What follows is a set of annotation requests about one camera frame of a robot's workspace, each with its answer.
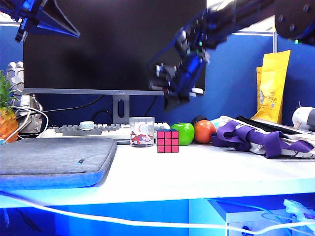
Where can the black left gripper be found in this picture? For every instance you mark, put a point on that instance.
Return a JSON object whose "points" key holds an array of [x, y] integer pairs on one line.
{"points": [[27, 14]]}

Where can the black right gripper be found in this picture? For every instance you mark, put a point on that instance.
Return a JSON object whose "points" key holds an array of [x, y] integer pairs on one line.
{"points": [[189, 73]]}

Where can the Rubik's cube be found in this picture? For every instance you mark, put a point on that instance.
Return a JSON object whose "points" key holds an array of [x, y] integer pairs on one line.
{"points": [[167, 141]]}

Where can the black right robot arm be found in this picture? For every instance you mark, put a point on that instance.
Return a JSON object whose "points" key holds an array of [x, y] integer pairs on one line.
{"points": [[246, 14]]}

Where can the black round object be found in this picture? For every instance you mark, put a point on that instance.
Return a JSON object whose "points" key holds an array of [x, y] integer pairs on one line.
{"points": [[198, 118]]}

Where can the green apple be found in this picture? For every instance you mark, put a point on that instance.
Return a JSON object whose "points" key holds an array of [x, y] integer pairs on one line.
{"points": [[185, 132]]}

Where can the orange round fruit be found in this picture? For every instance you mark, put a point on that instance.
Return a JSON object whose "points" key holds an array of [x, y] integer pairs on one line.
{"points": [[205, 132]]}

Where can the black computer monitor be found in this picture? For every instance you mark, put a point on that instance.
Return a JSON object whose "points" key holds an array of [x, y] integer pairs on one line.
{"points": [[98, 46]]}

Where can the grey monitor stand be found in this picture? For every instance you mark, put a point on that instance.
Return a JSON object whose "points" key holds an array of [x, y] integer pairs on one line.
{"points": [[121, 115]]}

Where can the silver geometric figure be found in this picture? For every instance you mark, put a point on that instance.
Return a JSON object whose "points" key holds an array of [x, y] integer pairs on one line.
{"points": [[16, 73]]}

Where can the white and grey keyboard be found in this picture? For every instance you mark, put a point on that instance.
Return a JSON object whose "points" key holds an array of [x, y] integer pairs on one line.
{"points": [[110, 132]]}

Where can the small yellow pouch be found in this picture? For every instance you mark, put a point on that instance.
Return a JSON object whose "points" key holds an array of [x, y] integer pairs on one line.
{"points": [[259, 83]]}

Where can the pale round lid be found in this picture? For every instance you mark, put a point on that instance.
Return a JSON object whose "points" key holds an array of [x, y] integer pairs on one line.
{"points": [[86, 125]]}

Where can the black flat folder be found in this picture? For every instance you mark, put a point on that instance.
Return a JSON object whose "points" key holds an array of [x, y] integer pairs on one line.
{"points": [[270, 125]]}

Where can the large yellow pouch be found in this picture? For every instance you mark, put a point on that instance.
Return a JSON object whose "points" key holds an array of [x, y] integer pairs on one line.
{"points": [[273, 86]]}

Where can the toy pineapple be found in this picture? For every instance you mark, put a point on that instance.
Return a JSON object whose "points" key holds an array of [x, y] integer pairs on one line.
{"points": [[7, 123]]}

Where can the white and grey device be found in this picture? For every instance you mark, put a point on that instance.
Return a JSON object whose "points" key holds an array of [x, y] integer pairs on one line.
{"points": [[301, 116]]}

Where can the grey felt laptop sleeve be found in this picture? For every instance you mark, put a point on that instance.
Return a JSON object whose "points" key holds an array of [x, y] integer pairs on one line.
{"points": [[44, 157]]}

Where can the white drawer cabinet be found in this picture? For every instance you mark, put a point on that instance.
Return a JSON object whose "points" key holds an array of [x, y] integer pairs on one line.
{"points": [[246, 221]]}

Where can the clear plastic bag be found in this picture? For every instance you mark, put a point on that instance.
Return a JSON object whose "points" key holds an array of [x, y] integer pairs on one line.
{"points": [[300, 211]]}

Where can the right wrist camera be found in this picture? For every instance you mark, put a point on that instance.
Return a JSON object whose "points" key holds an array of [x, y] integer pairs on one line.
{"points": [[165, 73]]}

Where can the grey partition post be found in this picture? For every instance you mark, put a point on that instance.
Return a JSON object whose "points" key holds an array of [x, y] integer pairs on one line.
{"points": [[275, 43]]}

